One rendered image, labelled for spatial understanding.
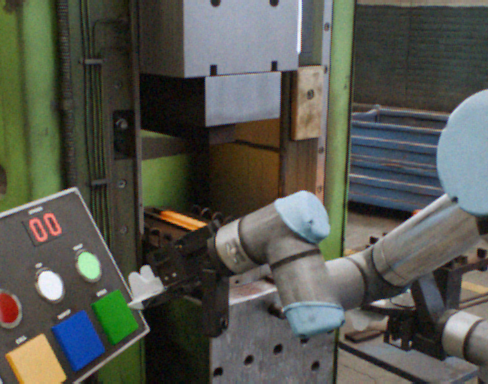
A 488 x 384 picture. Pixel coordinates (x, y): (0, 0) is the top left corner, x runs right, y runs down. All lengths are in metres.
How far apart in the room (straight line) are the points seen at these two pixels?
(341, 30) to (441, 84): 8.10
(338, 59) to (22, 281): 1.09
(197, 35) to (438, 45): 8.66
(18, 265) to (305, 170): 0.95
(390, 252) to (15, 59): 0.77
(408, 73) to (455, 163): 9.51
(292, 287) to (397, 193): 4.47
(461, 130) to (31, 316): 0.67
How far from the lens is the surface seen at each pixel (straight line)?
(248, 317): 1.57
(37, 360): 1.09
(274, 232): 1.01
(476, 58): 9.77
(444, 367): 1.80
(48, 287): 1.15
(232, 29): 1.49
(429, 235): 0.98
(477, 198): 0.72
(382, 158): 5.46
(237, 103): 1.51
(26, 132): 1.43
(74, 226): 1.25
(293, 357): 1.72
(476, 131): 0.72
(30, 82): 1.42
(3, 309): 1.08
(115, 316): 1.23
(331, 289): 1.01
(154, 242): 1.70
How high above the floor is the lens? 1.50
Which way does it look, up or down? 18 degrees down
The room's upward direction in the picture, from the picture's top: straight up
